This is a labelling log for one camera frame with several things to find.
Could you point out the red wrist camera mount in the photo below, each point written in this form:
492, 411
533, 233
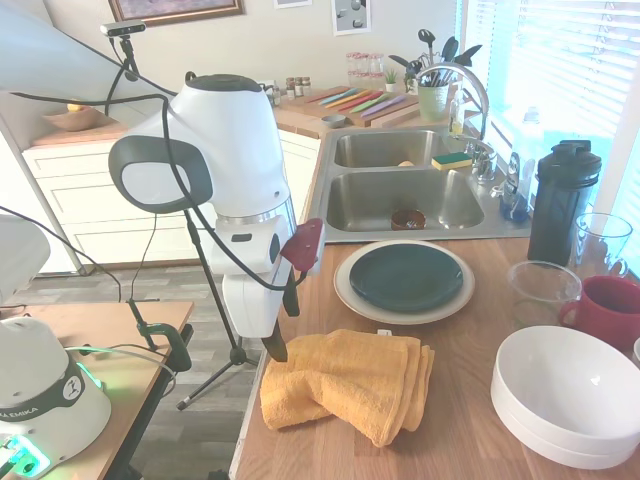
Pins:
302, 245

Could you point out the dark blue plate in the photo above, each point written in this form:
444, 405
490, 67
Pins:
405, 277

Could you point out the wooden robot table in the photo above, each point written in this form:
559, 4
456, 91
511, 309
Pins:
125, 325

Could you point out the brown ribbed bowl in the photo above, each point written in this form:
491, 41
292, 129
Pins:
400, 220

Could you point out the small white cup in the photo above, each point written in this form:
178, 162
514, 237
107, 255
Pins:
637, 349

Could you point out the clear drinking glass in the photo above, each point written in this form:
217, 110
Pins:
602, 245

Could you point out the yellow knife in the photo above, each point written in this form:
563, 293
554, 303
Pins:
349, 99

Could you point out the small glass shaker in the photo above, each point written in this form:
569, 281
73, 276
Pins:
275, 96

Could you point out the black stereo camera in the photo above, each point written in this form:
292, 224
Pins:
122, 28

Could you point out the stainless steel double sink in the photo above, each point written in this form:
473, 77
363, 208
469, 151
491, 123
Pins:
380, 190

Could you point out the dark c-clamp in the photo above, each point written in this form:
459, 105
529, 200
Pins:
170, 337

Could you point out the wooden fruit bowl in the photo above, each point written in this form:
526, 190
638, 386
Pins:
75, 120

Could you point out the black spatula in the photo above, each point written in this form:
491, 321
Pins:
471, 51
449, 47

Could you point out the teal knife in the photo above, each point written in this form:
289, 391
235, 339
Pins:
340, 97

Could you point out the yellow liquid soap bottle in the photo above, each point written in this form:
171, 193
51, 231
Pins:
456, 117

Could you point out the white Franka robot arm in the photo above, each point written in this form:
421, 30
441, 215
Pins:
225, 150

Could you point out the pink knife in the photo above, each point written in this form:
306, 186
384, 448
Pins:
369, 103

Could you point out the framed wall picture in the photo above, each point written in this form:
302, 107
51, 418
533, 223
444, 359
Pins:
175, 10

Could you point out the black camera tripod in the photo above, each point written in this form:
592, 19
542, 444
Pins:
238, 356

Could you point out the small potted plant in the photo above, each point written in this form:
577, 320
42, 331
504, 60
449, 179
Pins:
390, 80

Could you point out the orange terry towel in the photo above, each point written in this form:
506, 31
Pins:
350, 380

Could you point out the red knife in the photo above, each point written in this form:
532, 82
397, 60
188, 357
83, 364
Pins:
327, 95

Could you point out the white ceramic bowl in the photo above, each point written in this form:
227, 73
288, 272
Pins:
565, 380
550, 447

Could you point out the red mug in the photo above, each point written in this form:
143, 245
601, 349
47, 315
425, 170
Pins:
607, 315

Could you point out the metal utensil in bowl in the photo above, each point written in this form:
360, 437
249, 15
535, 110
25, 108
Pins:
412, 222

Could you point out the clear Dawn soap bottle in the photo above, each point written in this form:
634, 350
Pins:
520, 165

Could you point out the dark plate on white plate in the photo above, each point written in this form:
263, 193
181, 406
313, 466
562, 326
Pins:
345, 295

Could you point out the yellow fruit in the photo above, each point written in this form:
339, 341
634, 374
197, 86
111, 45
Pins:
75, 107

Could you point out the small grey bowl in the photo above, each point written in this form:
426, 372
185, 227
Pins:
333, 120

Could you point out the chrome sink loop cap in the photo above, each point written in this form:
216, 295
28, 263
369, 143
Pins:
498, 190

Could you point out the white window blind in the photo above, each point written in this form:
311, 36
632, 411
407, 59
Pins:
550, 60

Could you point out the small spice jar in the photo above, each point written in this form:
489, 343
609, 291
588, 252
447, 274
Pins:
299, 86
290, 87
306, 86

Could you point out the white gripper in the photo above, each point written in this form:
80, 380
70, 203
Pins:
250, 305

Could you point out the black shaker bottle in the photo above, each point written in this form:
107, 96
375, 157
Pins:
560, 210

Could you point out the black slotted spoon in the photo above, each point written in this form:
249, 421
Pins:
426, 37

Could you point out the green utensil holder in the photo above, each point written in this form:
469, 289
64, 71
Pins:
433, 102

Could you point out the wooden cutting board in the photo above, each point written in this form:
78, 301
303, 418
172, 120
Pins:
400, 112

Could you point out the grey wall poster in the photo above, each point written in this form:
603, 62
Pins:
352, 15

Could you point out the green knife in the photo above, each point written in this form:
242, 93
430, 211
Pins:
381, 105

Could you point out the yellow and green sponge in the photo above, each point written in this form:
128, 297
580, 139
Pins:
451, 161

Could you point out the chrome gooseneck faucet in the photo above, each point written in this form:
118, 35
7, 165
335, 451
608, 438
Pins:
477, 87

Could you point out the black ladle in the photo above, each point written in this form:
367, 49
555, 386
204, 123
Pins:
400, 61

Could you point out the clear glass measuring cup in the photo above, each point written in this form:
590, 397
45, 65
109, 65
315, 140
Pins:
542, 295

